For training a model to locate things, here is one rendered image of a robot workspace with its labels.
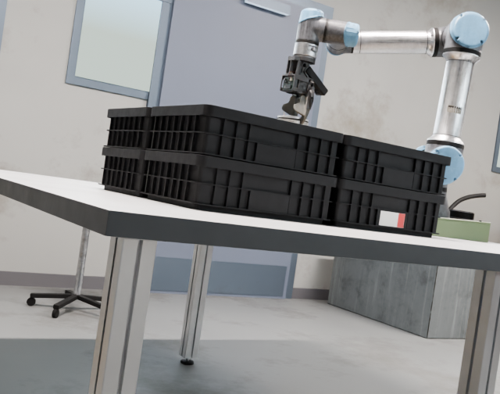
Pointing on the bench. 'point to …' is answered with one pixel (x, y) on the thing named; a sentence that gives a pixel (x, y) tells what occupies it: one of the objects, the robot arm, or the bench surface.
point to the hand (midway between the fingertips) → (298, 121)
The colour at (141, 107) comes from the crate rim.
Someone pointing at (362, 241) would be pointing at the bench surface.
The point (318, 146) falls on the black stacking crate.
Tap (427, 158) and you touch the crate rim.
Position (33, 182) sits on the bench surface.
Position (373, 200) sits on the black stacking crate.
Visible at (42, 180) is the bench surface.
